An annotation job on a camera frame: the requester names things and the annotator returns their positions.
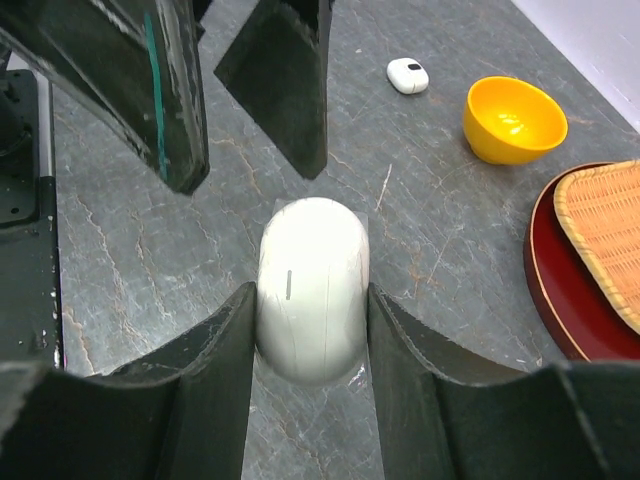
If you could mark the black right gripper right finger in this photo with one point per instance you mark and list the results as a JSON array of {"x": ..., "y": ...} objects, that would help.
[{"x": 444, "y": 412}]

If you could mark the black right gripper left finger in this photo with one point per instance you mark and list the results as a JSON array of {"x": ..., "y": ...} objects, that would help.
[{"x": 179, "y": 412}]

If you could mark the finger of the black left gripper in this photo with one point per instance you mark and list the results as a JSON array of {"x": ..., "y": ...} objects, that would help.
[
  {"x": 276, "y": 69},
  {"x": 133, "y": 64}
]

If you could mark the white earbud charging case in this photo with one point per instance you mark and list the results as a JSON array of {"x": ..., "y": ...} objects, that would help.
[{"x": 313, "y": 277}]

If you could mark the small white charging case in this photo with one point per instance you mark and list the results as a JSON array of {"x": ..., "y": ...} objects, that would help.
[{"x": 407, "y": 76}]

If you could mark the red round lacquer tray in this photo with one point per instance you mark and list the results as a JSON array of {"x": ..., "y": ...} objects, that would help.
[{"x": 575, "y": 313}]

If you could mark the orange plastic bowl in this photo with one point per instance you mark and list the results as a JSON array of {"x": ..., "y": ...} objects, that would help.
[{"x": 507, "y": 121}]

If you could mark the woven bamboo basket tray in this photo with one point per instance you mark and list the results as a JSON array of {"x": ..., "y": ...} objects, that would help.
[{"x": 598, "y": 210}]

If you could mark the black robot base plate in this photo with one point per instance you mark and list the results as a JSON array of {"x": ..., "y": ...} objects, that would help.
[{"x": 31, "y": 313}]

